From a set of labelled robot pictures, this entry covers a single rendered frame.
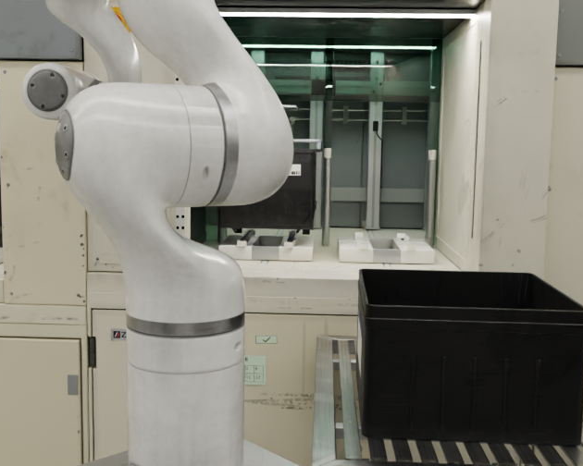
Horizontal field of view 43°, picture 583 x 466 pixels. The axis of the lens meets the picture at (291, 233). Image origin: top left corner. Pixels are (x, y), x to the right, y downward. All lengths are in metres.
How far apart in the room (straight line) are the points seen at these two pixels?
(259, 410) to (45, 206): 0.59
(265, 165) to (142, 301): 0.18
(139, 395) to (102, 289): 0.78
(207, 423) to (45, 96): 0.60
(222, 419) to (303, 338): 0.74
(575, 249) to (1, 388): 1.17
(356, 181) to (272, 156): 1.61
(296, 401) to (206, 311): 0.82
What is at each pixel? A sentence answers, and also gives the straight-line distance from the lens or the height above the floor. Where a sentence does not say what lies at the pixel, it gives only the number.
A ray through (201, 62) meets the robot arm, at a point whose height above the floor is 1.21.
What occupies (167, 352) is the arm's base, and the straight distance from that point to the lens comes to 0.72.
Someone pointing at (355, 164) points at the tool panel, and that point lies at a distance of 2.32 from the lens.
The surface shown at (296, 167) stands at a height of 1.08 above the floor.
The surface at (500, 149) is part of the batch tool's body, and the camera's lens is 1.41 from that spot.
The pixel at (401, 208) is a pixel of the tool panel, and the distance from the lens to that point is 2.34.
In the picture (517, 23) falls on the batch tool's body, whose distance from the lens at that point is 1.43.
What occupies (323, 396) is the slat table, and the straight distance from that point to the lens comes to 1.11.
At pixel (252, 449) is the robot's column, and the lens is 0.93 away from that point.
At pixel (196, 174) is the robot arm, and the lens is 0.69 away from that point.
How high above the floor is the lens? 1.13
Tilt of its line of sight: 7 degrees down
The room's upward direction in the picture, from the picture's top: 1 degrees clockwise
